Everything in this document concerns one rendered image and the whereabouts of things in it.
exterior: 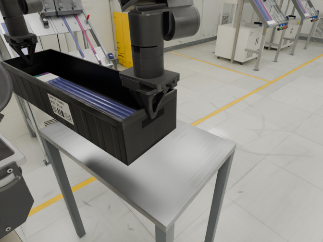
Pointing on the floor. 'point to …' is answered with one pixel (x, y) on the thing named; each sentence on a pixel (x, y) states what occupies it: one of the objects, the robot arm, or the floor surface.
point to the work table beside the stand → (149, 174)
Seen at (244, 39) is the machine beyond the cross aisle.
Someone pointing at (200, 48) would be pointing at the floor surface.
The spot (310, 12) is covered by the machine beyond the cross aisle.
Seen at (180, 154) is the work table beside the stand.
